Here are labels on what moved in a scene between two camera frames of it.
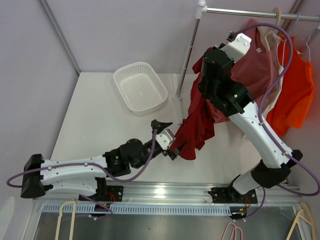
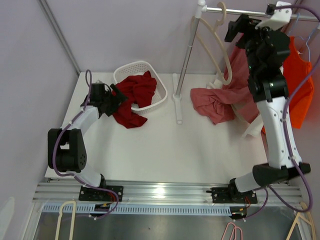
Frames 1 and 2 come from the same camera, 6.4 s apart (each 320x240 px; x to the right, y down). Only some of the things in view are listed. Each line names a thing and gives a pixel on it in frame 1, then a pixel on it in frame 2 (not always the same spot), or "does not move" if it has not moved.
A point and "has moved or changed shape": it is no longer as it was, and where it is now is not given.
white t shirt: x=276 y=45 has moved or changed shape
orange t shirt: x=294 y=104 does not move
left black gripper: x=155 y=124 -> x=117 y=101
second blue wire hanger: x=310 y=35 does not move
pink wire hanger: x=232 y=232 does not move
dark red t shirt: x=199 y=125 -> x=139 y=90
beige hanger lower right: x=297 y=219 does not move
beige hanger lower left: x=60 y=216 does not move
